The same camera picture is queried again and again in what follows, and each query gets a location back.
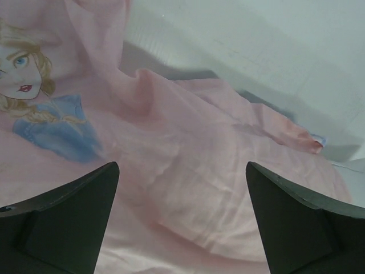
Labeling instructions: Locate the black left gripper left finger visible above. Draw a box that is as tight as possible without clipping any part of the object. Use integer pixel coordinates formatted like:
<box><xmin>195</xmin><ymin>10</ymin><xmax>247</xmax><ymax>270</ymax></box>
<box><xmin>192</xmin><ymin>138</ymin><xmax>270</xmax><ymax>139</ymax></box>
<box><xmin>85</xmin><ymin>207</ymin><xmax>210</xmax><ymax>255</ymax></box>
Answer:
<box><xmin>1</xmin><ymin>162</ymin><xmax>119</xmax><ymax>273</ymax></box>

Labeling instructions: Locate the blue and pink printed pillowcase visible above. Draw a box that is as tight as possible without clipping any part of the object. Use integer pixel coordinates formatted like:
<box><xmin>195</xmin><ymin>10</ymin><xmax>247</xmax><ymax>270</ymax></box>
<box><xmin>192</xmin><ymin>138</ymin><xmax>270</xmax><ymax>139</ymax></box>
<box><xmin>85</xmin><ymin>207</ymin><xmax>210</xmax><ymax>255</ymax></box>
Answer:
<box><xmin>1</xmin><ymin>1</ymin><xmax>351</xmax><ymax>273</ymax></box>

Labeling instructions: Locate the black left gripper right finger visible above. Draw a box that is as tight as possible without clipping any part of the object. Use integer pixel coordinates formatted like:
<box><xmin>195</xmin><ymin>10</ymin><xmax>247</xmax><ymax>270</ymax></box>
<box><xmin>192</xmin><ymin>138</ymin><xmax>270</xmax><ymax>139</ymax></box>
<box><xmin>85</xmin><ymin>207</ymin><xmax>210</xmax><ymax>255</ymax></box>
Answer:
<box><xmin>246</xmin><ymin>162</ymin><xmax>364</xmax><ymax>273</ymax></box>

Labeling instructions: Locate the white pillow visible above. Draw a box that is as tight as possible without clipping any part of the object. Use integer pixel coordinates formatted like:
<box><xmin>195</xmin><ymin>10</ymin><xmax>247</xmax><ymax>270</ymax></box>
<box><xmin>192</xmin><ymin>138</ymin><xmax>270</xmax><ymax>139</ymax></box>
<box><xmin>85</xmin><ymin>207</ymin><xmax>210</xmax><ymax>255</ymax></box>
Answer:
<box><xmin>331</xmin><ymin>158</ymin><xmax>365</xmax><ymax>175</ymax></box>

